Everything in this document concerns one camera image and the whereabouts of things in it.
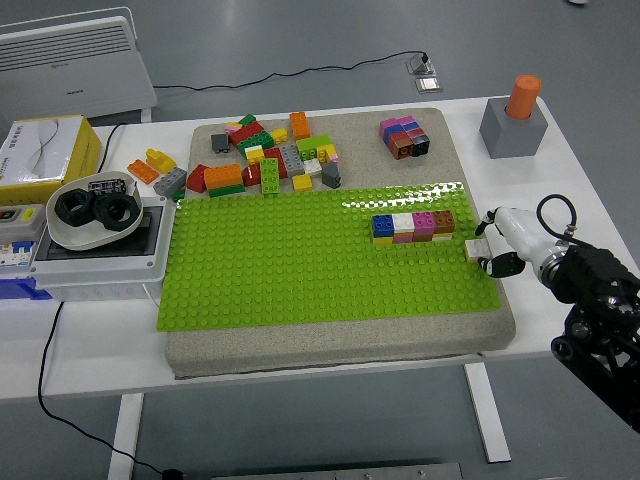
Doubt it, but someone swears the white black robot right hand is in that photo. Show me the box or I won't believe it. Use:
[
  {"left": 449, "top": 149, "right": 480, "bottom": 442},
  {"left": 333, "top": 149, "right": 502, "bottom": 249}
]
[{"left": 474, "top": 205, "right": 557, "bottom": 280}]

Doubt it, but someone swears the brown toy brick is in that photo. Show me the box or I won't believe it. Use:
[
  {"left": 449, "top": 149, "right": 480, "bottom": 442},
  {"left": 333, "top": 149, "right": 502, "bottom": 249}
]
[{"left": 432, "top": 209, "right": 457, "bottom": 235}]

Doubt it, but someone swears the magenta toy brick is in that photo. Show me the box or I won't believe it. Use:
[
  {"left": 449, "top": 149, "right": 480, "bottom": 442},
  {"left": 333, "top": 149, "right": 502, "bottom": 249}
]
[{"left": 412, "top": 211, "right": 437, "bottom": 236}]

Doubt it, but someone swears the lime green toy brick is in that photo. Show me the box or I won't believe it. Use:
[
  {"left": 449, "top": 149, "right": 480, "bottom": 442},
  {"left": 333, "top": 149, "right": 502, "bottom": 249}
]
[{"left": 295, "top": 134, "right": 332, "bottom": 162}]

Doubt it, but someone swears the grey long toy brick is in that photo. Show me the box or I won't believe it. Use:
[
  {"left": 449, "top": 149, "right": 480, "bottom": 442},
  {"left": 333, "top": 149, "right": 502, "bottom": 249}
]
[{"left": 279, "top": 143, "right": 306, "bottom": 178}]

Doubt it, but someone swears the green studded baseplate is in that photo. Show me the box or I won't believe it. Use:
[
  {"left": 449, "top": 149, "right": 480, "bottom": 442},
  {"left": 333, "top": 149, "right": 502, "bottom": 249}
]
[{"left": 155, "top": 180, "right": 503, "bottom": 333}]

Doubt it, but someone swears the orange long toy brick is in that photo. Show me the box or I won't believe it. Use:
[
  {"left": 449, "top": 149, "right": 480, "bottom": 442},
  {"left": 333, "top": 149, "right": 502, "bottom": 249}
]
[{"left": 289, "top": 111, "right": 312, "bottom": 142}]

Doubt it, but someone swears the red long toy brick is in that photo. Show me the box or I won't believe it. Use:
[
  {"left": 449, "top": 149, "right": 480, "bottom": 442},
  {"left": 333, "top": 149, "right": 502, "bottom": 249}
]
[{"left": 262, "top": 146, "right": 289, "bottom": 180}]

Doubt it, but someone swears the green long toy brick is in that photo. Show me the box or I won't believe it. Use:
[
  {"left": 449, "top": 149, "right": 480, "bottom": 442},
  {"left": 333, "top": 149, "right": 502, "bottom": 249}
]
[{"left": 258, "top": 157, "right": 283, "bottom": 195}]

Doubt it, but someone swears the dark green toy brick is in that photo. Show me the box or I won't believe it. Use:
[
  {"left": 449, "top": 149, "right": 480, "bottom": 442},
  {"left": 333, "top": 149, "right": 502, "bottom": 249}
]
[{"left": 236, "top": 132, "right": 276, "bottom": 157}]

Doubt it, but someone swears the large red toy brick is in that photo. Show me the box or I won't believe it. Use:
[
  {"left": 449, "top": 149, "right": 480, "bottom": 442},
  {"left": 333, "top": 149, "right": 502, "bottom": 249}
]
[{"left": 228, "top": 121, "right": 267, "bottom": 148}]

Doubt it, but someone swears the green flat toy brick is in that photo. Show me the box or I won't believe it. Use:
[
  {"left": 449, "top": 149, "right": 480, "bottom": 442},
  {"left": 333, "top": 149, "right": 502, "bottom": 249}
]
[{"left": 207, "top": 183, "right": 247, "bottom": 199}]

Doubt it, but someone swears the large orange toy brick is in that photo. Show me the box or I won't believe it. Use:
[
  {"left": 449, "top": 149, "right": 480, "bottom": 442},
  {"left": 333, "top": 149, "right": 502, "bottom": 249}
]
[{"left": 203, "top": 163, "right": 244, "bottom": 192}]

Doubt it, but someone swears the red sloped toy brick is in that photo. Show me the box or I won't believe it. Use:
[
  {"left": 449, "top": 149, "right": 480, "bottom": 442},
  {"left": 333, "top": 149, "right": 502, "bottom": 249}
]
[{"left": 185, "top": 163, "right": 209, "bottom": 194}]

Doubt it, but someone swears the light grey toy brick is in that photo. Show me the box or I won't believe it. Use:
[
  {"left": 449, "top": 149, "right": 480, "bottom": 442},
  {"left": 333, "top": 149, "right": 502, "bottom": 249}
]
[{"left": 152, "top": 167, "right": 188, "bottom": 197}]

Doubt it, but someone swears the yellow sloped toy brick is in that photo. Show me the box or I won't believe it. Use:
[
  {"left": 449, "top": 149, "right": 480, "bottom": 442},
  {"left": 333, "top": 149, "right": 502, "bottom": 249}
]
[{"left": 145, "top": 148, "right": 178, "bottom": 175}]

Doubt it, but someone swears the orange flat toy brick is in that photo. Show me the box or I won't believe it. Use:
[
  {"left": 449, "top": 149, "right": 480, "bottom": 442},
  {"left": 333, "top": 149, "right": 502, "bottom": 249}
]
[{"left": 126, "top": 158, "right": 161, "bottom": 188}]

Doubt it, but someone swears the grey block holder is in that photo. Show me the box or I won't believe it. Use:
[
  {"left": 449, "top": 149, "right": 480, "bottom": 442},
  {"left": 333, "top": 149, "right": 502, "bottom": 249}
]
[{"left": 478, "top": 96, "right": 550, "bottom": 161}]

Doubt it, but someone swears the orange cylinder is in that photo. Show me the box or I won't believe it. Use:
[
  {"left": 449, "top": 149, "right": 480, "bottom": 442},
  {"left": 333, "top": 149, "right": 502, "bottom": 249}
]
[{"left": 504, "top": 74, "right": 543, "bottom": 121}]

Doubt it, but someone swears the brown red blue brick stack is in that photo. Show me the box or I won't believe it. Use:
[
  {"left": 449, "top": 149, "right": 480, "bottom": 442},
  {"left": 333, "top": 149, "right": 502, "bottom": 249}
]
[{"left": 378, "top": 117, "right": 414, "bottom": 161}]

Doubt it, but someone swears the white table leg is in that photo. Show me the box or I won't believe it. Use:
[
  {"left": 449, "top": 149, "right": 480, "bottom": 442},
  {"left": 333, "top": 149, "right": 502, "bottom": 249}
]
[
  {"left": 463, "top": 362, "right": 513, "bottom": 465},
  {"left": 106, "top": 392, "right": 144, "bottom": 480}
]

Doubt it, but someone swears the open silver floor socket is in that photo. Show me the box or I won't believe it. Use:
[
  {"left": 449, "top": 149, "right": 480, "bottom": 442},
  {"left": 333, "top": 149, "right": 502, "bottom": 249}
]
[{"left": 405, "top": 51, "right": 438, "bottom": 77}]

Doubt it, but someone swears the dark grey sloped brick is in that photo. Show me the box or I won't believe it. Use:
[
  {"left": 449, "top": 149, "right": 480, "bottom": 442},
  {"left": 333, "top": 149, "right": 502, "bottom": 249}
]
[{"left": 320, "top": 160, "right": 343, "bottom": 189}]

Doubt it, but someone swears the grey-brown foam mat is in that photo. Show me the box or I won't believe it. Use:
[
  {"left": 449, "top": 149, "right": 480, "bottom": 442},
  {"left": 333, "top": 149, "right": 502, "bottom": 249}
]
[{"left": 163, "top": 107, "right": 518, "bottom": 380}]

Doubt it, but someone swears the grey metal plate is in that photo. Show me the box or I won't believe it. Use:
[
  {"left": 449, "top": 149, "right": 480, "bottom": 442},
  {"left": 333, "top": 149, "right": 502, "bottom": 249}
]
[{"left": 209, "top": 461, "right": 464, "bottom": 480}]

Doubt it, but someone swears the large black hex nut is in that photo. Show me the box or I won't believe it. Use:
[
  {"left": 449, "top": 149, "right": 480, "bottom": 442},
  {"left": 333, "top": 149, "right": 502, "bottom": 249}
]
[
  {"left": 92, "top": 193, "right": 138, "bottom": 232},
  {"left": 53, "top": 188, "right": 97, "bottom": 229}
]

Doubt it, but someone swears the small black terminal block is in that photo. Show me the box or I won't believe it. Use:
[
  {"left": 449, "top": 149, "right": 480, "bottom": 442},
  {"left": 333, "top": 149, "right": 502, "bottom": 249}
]
[{"left": 87, "top": 176, "right": 127, "bottom": 194}]

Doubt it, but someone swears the grey electrical junction box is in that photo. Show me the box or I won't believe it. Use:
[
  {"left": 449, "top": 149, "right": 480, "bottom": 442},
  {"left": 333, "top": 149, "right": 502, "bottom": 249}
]
[{"left": 28, "top": 195, "right": 177, "bottom": 302}]

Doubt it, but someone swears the white plastic bowl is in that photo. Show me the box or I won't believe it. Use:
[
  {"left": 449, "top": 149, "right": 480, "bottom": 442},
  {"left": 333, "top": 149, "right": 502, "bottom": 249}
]
[{"left": 45, "top": 170, "right": 144, "bottom": 252}]

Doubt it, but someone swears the white electric panel heater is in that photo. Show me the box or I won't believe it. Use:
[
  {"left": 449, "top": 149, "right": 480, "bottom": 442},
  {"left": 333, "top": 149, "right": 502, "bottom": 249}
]
[{"left": 0, "top": 6, "right": 158, "bottom": 122}]

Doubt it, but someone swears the yellow white tissue box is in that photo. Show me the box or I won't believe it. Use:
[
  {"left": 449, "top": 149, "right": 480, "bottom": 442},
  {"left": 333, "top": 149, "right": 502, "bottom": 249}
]
[{"left": 0, "top": 114, "right": 103, "bottom": 207}]

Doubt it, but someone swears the white circuit breaker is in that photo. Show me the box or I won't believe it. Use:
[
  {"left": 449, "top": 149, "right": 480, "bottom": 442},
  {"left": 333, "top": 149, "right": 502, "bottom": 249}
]
[{"left": 0, "top": 239, "right": 37, "bottom": 274}]

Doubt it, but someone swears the black heater power cable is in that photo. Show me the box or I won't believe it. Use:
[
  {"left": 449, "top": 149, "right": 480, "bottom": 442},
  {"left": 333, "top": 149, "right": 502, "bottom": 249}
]
[{"left": 152, "top": 49, "right": 430, "bottom": 94}]

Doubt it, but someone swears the black cable on table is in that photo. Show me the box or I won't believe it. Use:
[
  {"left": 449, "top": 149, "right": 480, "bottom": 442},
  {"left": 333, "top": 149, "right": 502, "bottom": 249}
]
[{"left": 97, "top": 122, "right": 127, "bottom": 174}]

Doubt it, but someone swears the black cable hanging to floor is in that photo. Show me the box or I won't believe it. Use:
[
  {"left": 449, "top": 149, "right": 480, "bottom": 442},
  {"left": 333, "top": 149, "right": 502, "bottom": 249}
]
[{"left": 37, "top": 299, "right": 169, "bottom": 475}]

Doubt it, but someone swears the grey push-button switch box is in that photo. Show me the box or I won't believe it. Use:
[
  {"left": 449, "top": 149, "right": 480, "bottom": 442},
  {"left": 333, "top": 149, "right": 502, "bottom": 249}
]
[{"left": 0, "top": 203, "right": 47, "bottom": 244}]

